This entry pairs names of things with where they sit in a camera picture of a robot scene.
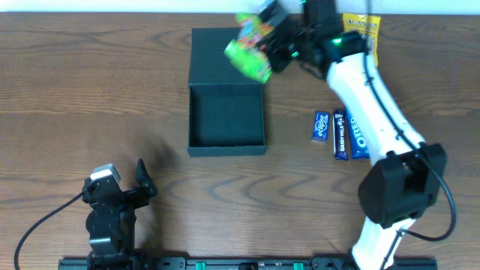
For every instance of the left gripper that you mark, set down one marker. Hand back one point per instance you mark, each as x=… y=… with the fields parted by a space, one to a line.
x=125 y=196

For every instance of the blue Oreo pack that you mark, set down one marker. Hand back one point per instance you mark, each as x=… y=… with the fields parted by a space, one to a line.
x=357 y=141

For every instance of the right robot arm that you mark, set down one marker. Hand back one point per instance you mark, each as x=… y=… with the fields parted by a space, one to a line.
x=406 y=173

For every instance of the yellow candy bag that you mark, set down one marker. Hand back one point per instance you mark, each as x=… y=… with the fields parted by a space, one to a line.
x=366 y=25

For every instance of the black mounting rail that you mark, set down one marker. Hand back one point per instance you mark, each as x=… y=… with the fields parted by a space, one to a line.
x=180 y=263

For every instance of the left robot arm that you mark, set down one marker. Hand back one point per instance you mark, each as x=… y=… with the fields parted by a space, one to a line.
x=111 y=223

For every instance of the blue Eclipse mints box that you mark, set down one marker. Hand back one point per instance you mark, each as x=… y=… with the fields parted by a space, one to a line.
x=321 y=124

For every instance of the green Haribo worms bag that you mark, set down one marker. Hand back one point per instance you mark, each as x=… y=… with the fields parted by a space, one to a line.
x=246 y=53

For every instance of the purple Dairy Milk bar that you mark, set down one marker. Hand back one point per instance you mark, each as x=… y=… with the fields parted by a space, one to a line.
x=340 y=152

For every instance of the dark green gift box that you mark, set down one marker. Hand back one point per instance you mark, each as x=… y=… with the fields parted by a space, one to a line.
x=226 y=114

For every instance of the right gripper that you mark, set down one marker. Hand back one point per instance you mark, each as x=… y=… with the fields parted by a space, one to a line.
x=280 y=45

